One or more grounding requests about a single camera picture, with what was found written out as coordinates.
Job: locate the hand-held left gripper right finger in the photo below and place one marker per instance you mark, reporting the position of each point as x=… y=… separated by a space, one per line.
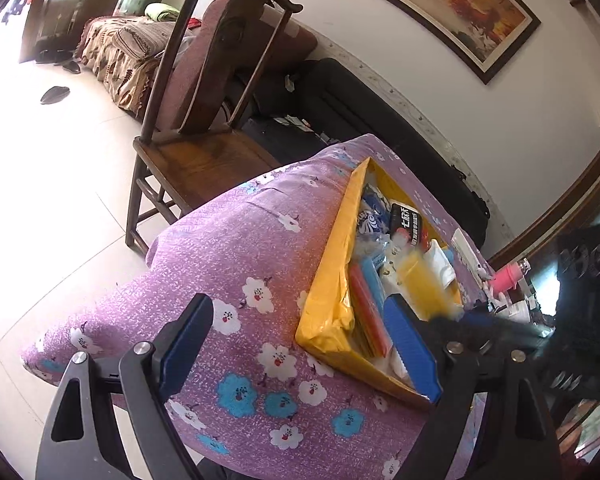
x=412 y=355

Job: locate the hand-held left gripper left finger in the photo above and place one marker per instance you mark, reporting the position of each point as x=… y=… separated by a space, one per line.
x=185 y=350

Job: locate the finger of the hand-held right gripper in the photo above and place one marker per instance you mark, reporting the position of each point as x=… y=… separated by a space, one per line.
x=500 y=328

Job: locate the orange blue packet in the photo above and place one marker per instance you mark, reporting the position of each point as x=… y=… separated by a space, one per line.
x=370 y=310

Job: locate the yellow packet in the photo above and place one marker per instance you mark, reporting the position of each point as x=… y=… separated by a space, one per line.
x=425 y=285

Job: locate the cardboard box with yellow tape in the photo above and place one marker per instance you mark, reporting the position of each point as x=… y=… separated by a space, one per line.
x=330 y=280

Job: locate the clear plastic packet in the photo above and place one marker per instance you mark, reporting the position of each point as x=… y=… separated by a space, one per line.
x=375 y=249

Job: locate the blue white printed bag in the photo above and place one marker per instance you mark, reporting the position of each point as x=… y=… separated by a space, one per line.
x=372 y=217

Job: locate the pink cup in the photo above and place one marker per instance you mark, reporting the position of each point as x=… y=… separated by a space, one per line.
x=507 y=276

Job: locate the white power strip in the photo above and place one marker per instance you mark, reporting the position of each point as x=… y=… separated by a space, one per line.
x=470 y=252

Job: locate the white plastic bag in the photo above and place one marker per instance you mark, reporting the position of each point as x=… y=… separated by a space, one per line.
x=440 y=262

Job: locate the purple floral tablecloth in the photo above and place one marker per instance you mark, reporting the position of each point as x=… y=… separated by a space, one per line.
x=220 y=260

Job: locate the black snack packet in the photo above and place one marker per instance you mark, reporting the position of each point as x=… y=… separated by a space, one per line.
x=406 y=225

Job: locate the dark wooden chair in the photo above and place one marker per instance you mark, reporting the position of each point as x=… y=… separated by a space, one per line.
x=200 y=155

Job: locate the black sofa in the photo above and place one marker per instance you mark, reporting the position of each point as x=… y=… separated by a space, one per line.
x=360 y=105

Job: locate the black slipper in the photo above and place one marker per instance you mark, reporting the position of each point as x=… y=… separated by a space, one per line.
x=55 y=95

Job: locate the maroon sofa cushion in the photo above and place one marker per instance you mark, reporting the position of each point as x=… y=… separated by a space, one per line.
x=215 y=60

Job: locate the brown patterned bed cover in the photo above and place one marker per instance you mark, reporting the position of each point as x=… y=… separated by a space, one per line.
x=125 y=55

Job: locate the row of dark shoes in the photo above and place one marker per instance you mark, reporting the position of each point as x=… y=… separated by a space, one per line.
x=60 y=57

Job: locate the green pillow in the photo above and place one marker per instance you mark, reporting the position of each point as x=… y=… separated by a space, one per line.
x=161 y=12

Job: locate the wooden window frame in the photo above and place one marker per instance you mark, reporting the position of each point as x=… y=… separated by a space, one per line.
x=570 y=195

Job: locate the framed wall painting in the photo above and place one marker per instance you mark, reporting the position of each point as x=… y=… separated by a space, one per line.
x=430 y=0

